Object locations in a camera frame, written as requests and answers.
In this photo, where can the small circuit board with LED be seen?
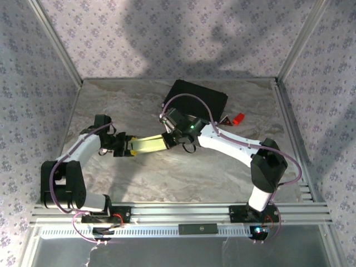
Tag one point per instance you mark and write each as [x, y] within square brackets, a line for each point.
[258, 231]

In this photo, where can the aluminium front rail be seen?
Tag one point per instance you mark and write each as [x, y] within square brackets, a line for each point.
[180, 214]

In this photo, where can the small red block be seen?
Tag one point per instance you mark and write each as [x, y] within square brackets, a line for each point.
[239, 118]

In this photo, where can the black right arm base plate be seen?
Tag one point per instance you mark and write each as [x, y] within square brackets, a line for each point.
[236, 214]

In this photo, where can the aluminium side frame rail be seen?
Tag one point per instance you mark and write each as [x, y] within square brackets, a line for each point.
[290, 116]

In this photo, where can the black base connector block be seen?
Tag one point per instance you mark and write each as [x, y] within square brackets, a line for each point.
[101, 231]

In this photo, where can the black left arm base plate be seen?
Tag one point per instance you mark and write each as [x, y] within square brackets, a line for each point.
[125, 215]

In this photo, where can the light green paper box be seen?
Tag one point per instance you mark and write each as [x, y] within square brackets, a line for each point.
[147, 144]

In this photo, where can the black label plate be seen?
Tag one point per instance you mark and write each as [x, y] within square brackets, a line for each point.
[197, 229]

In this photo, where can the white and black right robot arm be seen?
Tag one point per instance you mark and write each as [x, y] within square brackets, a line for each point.
[228, 144]

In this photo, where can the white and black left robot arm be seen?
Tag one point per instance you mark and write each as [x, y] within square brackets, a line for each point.
[83, 144]

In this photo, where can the grey metal front panel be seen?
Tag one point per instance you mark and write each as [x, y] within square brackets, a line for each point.
[167, 253]

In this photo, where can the black hard case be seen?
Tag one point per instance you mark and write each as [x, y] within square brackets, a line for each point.
[205, 90]

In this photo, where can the aluminium frame post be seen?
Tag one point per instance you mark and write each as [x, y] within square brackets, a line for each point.
[57, 41]
[303, 41]

